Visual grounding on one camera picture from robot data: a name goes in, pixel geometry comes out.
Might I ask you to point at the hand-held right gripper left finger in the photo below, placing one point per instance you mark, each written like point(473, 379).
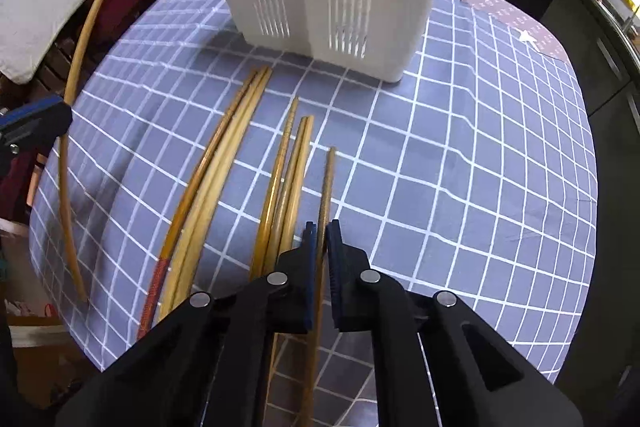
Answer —
point(310, 259)

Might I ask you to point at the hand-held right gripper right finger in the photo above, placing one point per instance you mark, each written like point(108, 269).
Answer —
point(336, 277)

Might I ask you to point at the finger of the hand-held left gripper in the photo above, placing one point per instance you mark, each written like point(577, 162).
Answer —
point(35, 117)

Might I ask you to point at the brown ridged-tip wooden chopstick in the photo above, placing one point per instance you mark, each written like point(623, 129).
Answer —
point(325, 202)

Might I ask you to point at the orange-brown wooden chopstick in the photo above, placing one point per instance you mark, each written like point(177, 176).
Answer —
point(269, 202)

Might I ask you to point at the dark red dining chair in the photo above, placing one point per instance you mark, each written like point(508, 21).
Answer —
point(112, 9)

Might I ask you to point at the blue checked tablecloth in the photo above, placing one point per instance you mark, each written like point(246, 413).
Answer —
point(450, 182)

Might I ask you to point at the brown cardboard box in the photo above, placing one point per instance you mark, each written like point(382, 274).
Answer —
point(35, 347)

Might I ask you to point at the purple star-patterned cloth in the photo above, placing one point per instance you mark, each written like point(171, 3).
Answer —
point(500, 7)

